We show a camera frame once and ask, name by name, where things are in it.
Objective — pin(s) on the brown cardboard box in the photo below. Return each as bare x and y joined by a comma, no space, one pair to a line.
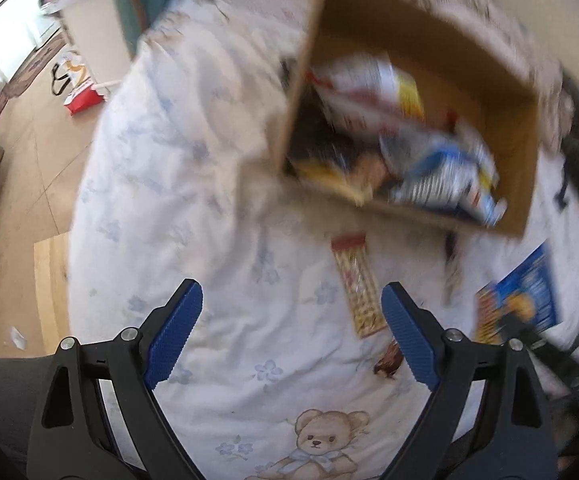
469,70

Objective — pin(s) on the small brown snack packet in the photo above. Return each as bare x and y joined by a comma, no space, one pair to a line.
388,360

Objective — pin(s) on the white cabinet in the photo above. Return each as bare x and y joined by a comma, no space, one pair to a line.
94,35

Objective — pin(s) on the teal headboard cushion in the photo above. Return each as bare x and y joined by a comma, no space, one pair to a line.
139,0

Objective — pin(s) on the white and yellow snack bag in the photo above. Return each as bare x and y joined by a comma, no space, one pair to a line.
369,90

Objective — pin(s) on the long yellow snack packet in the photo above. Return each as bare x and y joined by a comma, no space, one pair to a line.
357,285

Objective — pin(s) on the beige peanut snack packet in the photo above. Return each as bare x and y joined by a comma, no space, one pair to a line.
369,170

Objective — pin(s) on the blue cartoon snack packet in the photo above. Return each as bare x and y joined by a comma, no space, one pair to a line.
524,290

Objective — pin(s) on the blue and white snack packet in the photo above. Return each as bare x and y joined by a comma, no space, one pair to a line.
444,180

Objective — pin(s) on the red and white bag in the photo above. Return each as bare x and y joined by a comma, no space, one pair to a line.
82,90

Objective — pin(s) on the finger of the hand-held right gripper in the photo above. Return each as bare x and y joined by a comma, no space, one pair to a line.
519,327

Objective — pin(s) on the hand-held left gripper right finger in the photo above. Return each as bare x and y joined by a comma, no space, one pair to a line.
409,335

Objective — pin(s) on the white paper scrap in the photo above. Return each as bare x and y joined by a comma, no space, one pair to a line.
18,337

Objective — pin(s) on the white bear print bedsheet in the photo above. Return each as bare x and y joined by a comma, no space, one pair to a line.
219,210

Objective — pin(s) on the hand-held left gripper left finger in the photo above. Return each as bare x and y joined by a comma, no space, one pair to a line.
174,340

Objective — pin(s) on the light wooden board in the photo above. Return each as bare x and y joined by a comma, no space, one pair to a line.
52,290

